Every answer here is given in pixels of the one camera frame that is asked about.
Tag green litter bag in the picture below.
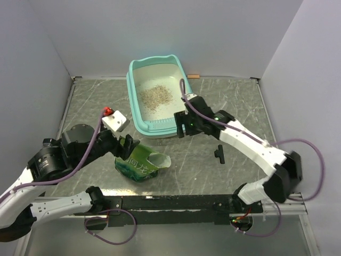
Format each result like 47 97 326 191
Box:
115 144 172 182

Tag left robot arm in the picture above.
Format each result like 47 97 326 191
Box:
1 124 140 242

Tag scattered litter granules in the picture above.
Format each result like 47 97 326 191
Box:
139 85 173 111

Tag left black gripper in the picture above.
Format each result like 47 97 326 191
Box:
77 114 141 168

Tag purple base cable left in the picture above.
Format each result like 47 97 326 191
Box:
84 209 138 245

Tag teal litter box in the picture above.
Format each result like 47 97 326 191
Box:
126 54 192 139

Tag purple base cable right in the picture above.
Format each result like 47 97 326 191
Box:
231 202 282 237

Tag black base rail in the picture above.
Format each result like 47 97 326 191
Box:
102 194 263 225

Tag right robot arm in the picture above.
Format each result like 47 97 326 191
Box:
174 93 303 213

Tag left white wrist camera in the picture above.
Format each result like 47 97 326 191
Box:
102 107 129 132

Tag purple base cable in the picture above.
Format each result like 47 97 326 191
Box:
231 202 282 237
84 209 138 245

